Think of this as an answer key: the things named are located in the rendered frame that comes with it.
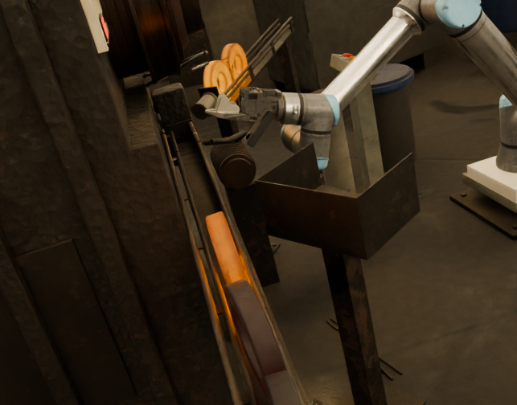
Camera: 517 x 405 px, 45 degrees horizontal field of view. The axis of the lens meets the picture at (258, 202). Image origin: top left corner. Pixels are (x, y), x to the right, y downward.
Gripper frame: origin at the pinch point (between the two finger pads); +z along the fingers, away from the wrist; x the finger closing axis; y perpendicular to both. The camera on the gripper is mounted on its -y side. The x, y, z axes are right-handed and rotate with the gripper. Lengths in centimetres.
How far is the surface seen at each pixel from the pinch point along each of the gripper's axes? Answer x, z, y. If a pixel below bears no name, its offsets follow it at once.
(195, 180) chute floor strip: 19.3, 5.7, -12.4
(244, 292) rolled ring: 91, 8, -2
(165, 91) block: -18.6, 10.8, 1.8
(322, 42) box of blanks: -192, -96, -5
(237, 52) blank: -61, -19, 8
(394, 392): 46, -46, -63
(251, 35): -254, -66, -11
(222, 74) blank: -49, -12, 2
